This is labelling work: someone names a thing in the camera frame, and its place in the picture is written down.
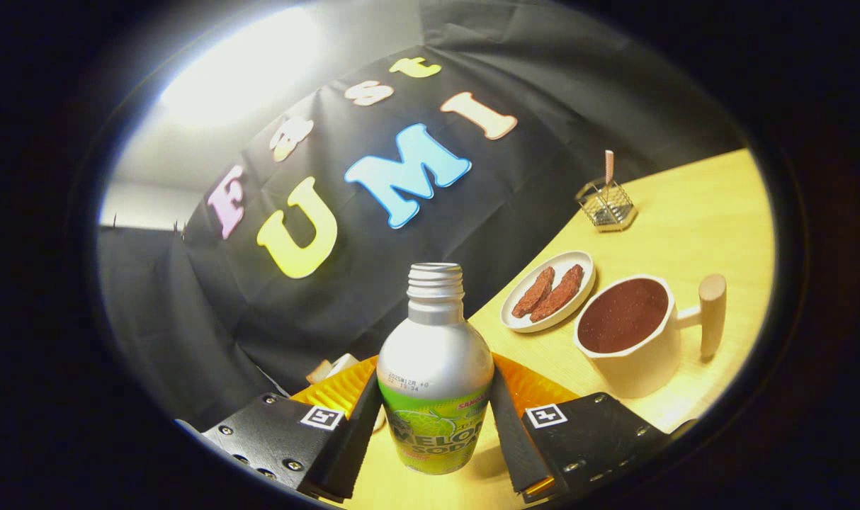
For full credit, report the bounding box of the wooden table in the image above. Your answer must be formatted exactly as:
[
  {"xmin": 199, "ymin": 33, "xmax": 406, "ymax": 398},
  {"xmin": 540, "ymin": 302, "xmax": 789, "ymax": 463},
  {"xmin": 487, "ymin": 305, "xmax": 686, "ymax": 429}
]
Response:
[{"xmin": 317, "ymin": 147, "xmax": 776, "ymax": 510}]

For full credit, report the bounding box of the brown sausage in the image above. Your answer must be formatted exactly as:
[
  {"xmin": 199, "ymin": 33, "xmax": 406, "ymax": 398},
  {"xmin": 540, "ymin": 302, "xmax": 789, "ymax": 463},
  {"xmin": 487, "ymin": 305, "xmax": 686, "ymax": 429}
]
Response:
[
  {"xmin": 511, "ymin": 266, "xmax": 556, "ymax": 318},
  {"xmin": 530, "ymin": 264, "xmax": 584, "ymax": 323}
]

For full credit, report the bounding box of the white toaster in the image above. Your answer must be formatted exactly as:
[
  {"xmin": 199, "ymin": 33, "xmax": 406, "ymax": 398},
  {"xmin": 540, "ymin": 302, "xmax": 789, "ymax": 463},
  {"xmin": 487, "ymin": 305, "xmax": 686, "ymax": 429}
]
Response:
[{"xmin": 324, "ymin": 352, "xmax": 361, "ymax": 380}]

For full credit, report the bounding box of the silver bottle with green label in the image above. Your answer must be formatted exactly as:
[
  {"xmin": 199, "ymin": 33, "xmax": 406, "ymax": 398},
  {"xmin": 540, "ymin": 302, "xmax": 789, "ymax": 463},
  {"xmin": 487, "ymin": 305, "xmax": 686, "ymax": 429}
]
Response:
[{"xmin": 376, "ymin": 262, "xmax": 496, "ymax": 475}]

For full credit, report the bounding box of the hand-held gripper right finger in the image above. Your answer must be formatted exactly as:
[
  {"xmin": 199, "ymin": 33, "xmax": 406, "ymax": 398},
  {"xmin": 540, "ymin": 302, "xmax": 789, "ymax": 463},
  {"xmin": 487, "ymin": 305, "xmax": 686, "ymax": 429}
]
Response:
[{"xmin": 488, "ymin": 352, "xmax": 675, "ymax": 504}]

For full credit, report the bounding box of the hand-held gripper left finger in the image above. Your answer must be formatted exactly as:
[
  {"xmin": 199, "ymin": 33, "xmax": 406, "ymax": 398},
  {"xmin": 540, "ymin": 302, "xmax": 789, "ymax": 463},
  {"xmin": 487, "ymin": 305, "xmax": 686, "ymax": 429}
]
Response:
[{"xmin": 200, "ymin": 354, "xmax": 385, "ymax": 504}]

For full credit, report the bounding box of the white oval plate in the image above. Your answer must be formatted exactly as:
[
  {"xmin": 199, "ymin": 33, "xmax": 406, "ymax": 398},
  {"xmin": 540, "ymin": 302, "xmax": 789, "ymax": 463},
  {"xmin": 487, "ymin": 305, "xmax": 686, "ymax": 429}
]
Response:
[{"xmin": 500, "ymin": 250, "xmax": 596, "ymax": 334}]

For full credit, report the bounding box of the cream cup with wooden handle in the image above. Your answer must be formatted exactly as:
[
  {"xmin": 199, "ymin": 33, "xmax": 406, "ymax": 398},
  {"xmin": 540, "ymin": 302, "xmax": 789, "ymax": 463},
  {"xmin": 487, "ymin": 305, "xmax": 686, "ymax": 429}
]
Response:
[{"xmin": 573, "ymin": 273, "xmax": 727, "ymax": 399}]

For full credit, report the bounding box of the wire basket holder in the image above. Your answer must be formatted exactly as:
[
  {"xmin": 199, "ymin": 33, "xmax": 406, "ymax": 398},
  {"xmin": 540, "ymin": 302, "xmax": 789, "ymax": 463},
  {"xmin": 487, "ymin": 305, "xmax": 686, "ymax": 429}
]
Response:
[{"xmin": 575, "ymin": 177, "xmax": 638, "ymax": 233}]

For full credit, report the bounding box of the black backdrop cloth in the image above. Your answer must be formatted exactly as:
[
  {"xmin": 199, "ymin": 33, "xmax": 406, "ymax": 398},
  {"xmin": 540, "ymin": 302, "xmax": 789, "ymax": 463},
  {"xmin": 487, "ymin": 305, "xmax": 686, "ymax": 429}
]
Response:
[{"xmin": 97, "ymin": 0, "xmax": 746, "ymax": 433}]

